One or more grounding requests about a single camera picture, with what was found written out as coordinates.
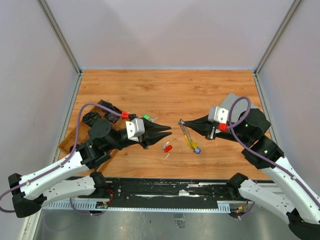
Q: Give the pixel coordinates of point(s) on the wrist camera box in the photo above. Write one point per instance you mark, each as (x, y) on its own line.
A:
(218, 114)
(135, 129)

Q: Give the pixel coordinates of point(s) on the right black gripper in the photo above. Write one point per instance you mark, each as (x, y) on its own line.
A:
(202, 126)

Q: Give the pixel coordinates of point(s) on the green black item in tray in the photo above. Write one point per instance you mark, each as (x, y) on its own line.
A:
(90, 118)

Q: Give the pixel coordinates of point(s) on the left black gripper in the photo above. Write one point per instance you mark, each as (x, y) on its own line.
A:
(145, 140)

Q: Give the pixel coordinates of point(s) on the wooden compartment tray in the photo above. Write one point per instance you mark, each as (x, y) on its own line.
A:
(65, 146)

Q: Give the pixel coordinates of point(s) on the grey cloth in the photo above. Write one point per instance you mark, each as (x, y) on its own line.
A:
(239, 108)

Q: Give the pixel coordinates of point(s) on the red tagged key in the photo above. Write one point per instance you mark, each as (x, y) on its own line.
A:
(166, 147)

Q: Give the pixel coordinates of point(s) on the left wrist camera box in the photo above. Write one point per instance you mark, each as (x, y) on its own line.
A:
(135, 129)

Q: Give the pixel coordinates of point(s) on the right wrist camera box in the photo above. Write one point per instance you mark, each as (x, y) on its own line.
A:
(218, 114)

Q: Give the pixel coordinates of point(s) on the keyring with coloured keys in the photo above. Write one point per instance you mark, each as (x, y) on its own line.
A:
(190, 142)

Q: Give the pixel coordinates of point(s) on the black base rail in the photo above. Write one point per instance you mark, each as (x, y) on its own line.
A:
(167, 193)

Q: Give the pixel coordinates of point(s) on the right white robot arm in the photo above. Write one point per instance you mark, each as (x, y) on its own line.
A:
(299, 207)

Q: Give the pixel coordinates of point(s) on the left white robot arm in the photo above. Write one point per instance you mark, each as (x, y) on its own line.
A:
(53, 183)

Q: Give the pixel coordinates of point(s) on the green tagged key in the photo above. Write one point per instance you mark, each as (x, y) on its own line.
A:
(147, 117)

